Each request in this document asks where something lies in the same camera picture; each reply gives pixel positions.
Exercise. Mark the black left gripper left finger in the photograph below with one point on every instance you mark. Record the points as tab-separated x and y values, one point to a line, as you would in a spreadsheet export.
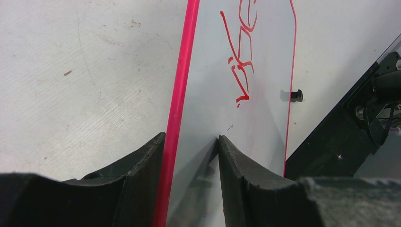
122	194

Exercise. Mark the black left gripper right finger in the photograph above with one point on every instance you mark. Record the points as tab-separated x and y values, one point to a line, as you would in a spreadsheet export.
253	196

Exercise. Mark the pink-framed whiteboard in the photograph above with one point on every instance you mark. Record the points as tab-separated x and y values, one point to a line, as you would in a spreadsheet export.
233	78

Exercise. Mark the black whiteboard clip right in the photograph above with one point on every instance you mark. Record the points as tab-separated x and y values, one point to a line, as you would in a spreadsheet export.
296	96

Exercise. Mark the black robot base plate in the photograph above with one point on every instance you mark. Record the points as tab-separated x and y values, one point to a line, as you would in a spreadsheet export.
339	145

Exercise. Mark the aluminium table edge frame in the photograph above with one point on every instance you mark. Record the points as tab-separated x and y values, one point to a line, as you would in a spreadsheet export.
395	46

